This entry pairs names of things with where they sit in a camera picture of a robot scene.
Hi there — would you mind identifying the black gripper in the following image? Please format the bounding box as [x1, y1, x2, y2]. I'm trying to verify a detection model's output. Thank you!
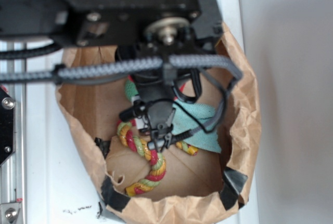
[116, 0, 222, 103]

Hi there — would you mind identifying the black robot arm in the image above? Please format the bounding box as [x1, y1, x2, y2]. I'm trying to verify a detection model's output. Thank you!
[1, 0, 222, 103]

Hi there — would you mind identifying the light blue cloth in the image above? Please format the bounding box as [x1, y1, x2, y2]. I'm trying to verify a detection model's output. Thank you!
[171, 99, 222, 153]

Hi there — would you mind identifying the green ball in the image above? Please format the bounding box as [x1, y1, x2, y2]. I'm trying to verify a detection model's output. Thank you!
[124, 79, 139, 102]

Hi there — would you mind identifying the brown paper bag box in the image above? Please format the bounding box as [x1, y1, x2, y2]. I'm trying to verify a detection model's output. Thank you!
[55, 21, 262, 224]

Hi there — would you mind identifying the grey braided cable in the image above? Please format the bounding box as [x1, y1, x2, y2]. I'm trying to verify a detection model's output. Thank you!
[0, 54, 243, 141]

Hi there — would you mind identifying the multicolour rope toy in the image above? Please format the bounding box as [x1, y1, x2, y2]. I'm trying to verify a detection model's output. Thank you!
[111, 121, 201, 201]

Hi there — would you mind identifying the black metal bracket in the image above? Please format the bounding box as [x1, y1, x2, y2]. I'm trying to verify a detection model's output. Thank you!
[0, 85, 16, 165]

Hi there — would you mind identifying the aluminium rail frame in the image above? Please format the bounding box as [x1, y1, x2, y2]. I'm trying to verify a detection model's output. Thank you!
[0, 42, 28, 224]

